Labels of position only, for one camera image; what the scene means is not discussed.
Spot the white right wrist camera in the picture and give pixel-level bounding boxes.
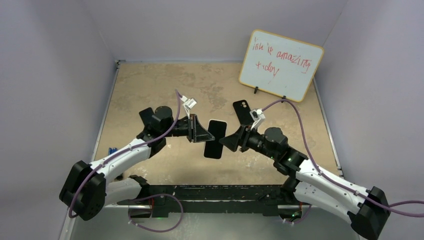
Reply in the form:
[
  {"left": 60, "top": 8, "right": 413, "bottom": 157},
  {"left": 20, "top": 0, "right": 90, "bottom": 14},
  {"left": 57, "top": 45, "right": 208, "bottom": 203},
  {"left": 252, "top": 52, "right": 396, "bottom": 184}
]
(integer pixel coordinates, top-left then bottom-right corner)
[{"left": 249, "top": 108, "right": 266, "bottom": 130}]

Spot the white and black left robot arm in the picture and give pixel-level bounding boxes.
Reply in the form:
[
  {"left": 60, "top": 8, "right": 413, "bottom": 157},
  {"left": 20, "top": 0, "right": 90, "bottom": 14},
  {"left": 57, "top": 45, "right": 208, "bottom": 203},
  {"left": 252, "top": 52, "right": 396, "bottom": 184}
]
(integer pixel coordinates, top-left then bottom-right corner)
[{"left": 59, "top": 106, "right": 215, "bottom": 221}]

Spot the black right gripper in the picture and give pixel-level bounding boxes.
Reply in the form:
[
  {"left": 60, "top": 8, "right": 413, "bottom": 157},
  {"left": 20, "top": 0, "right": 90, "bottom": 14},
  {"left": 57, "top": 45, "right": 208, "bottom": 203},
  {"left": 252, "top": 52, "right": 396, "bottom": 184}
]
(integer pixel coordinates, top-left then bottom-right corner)
[{"left": 219, "top": 123, "right": 277, "bottom": 160}]

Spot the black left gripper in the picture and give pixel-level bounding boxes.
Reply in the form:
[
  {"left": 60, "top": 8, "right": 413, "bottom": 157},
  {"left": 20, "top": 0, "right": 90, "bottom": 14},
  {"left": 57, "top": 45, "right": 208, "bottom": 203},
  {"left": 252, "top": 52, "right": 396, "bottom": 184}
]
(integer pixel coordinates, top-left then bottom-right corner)
[{"left": 162, "top": 114, "right": 215, "bottom": 143}]

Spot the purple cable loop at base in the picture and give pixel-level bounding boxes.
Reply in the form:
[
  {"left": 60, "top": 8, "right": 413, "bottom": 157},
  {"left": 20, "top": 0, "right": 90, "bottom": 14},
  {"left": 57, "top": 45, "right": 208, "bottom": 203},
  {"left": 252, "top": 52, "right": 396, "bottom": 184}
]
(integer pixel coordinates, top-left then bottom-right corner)
[{"left": 127, "top": 193, "right": 185, "bottom": 233}]

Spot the blue object at table edge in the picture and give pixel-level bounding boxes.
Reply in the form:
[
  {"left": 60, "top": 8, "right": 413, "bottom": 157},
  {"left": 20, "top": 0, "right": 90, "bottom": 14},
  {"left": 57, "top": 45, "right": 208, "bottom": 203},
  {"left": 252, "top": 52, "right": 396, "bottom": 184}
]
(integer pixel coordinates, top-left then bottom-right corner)
[{"left": 107, "top": 147, "right": 118, "bottom": 156}]

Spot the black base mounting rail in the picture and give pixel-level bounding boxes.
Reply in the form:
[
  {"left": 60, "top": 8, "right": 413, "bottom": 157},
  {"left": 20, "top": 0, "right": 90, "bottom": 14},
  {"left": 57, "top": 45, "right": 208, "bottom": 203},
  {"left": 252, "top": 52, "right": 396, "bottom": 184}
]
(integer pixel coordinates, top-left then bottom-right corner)
[{"left": 116, "top": 175, "right": 314, "bottom": 220}]

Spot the black phone case with camera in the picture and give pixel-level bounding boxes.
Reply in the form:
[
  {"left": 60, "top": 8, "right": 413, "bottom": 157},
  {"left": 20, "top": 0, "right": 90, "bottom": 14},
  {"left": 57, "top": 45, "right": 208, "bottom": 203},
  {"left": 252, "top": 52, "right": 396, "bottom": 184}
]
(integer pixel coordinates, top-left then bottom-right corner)
[{"left": 232, "top": 99, "right": 254, "bottom": 125}]

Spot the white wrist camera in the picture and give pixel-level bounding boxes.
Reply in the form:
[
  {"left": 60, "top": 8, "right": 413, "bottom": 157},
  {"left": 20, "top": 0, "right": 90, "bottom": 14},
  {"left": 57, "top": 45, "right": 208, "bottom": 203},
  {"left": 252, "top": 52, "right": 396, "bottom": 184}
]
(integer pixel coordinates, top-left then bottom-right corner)
[
  {"left": 249, "top": 108, "right": 266, "bottom": 130},
  {"left": 180, "top": 95, "right": 198, "bottom": 118}
]

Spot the black phone lying left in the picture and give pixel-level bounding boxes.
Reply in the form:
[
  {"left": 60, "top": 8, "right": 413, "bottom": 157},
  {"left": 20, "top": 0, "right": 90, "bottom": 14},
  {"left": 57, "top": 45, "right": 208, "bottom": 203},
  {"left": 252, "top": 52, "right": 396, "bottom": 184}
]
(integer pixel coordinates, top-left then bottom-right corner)
[{"left": 139, "top": 107, "right": 154, "bottom": 126}]

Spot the whiteboard with red writing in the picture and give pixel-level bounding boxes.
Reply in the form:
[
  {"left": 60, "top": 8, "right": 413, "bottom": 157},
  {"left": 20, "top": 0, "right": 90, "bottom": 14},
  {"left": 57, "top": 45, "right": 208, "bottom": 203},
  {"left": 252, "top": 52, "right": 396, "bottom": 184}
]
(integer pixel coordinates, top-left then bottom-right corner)
[{"left": 238, "top": 29, "right": 325, "bottom": 102}]

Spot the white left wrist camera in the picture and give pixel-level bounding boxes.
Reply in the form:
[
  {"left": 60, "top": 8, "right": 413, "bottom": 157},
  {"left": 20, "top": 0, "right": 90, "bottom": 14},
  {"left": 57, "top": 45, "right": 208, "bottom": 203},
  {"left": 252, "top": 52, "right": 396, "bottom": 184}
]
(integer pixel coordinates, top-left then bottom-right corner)
[{"left": 180, "top": 95, "right": 198, "bottom": 118}]

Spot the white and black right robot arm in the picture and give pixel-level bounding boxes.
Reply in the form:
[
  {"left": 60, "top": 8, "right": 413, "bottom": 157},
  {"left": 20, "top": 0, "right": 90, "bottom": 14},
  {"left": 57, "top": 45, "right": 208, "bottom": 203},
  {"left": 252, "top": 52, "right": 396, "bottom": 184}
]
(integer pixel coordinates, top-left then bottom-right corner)
[{"left": 219, "top": 125, "right": 391, "bottom": 240}]

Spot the black smartphone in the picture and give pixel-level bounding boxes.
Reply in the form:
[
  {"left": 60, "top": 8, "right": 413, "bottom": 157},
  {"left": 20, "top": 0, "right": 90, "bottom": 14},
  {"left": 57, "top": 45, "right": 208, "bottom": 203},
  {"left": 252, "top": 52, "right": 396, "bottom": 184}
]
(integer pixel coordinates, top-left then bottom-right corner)
[{"left": 203, "top": 120, "right": 228, "bottom": 160}]

